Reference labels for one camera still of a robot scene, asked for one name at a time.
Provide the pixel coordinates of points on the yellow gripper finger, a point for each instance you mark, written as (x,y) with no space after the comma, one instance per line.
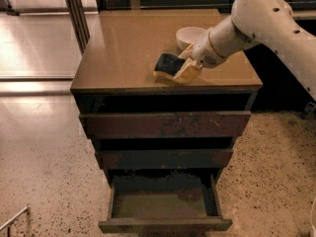
(189,71)
(187,53)

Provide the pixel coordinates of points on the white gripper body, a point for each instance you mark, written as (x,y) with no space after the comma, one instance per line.
(202,53)

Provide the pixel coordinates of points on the dark green sponge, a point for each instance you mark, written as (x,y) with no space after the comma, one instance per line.
(168,65)

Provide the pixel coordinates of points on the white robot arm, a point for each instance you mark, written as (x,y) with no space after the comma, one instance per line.
(251,22)

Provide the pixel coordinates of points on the top drawer front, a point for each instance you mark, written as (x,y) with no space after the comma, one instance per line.
(165,125)

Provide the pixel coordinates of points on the brown drawer cabinet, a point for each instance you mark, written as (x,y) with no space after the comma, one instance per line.
(115,76)

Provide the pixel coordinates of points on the middle drawer front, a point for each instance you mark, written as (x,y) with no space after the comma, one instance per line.
(164,159)

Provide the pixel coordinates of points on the open bottom drawer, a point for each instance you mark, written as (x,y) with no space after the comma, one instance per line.
(185,203)

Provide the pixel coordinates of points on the white ceramic bowl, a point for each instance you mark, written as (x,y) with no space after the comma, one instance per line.
(188,35)

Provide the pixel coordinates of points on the grey wall socket box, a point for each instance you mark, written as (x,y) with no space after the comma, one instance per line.
(309,109)

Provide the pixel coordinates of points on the metal door frame post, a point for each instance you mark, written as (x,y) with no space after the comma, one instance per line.
(79,23)

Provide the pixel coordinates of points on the metal frame corner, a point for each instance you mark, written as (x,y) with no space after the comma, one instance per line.
(9,222)

